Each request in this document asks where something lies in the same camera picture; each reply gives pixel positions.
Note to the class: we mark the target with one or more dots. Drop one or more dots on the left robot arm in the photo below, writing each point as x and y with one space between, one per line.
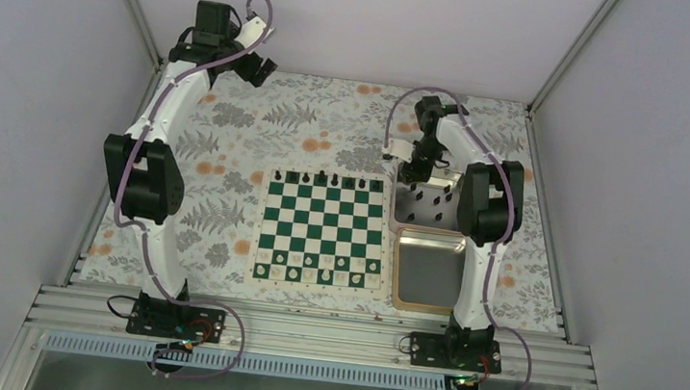
146 185

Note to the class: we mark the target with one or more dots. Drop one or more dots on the empty gold-rimmed tin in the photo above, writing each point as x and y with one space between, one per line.
427 270

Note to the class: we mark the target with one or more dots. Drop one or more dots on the silver tin with pawns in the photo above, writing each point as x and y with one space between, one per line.
430 204

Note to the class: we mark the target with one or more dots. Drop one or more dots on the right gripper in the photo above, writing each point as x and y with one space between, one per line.
421 175

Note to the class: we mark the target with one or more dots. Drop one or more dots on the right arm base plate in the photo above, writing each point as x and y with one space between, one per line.
433 350

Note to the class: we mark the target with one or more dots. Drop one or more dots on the aluminium rail frame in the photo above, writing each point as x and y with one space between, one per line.
358 340

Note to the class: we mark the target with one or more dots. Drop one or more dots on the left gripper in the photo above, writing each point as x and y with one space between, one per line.
247 71

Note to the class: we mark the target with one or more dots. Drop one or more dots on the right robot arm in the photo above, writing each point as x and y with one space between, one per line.
489 206

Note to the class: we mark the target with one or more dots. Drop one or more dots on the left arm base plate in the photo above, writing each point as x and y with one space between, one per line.
158 318

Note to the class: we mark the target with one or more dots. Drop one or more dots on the floral table mat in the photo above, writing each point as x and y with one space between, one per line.
237 131

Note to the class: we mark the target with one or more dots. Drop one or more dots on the green white chess board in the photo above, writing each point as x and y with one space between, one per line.
303 229

